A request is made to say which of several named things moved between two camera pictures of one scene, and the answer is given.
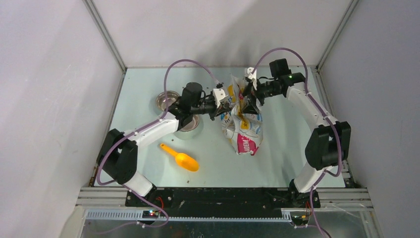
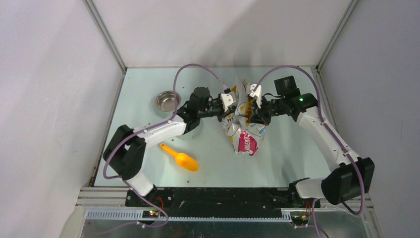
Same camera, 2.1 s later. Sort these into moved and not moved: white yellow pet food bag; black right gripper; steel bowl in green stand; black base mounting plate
Moved: black right gripper
Not moved: steel bowl in green stand; black base mounting plate; white yellow pet food bag
